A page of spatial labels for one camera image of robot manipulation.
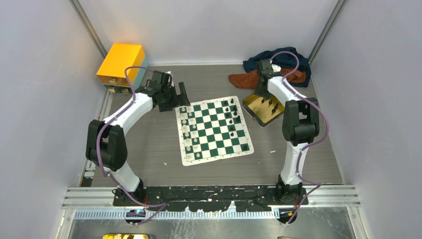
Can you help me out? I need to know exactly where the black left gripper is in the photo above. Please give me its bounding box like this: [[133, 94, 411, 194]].
[[160, 82, 190, 112]]

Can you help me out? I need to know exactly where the gold metal tin tray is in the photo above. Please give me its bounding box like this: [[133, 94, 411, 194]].
[[242, 94, 284, 128]]

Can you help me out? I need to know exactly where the green white chess mat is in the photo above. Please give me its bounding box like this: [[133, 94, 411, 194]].
[[175, 96, 254, 166]]

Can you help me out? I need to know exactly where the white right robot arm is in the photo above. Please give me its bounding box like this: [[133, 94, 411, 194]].
[[254, 60, 319, 205]]

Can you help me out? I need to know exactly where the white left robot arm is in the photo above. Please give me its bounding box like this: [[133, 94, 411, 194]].
[[86, 71, 190, 206]]

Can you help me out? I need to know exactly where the orange brown cloth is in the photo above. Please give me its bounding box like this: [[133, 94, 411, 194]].
[[228, 70, 307, 89]]

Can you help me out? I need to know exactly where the dark blue cloth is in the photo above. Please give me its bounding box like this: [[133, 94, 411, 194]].
[[243, 47, 312, 88]]

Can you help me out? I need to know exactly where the yellow teal drawer box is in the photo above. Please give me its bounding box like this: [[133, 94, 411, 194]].
[[97, 43, 149, 94]]

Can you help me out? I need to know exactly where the aluminium wall rail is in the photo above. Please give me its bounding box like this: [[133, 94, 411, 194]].
[[69, 0, 107, 58], [309, 0, 348, 65]]

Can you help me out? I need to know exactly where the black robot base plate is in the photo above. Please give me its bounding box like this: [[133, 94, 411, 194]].
[[112, 185, 306, 212]]

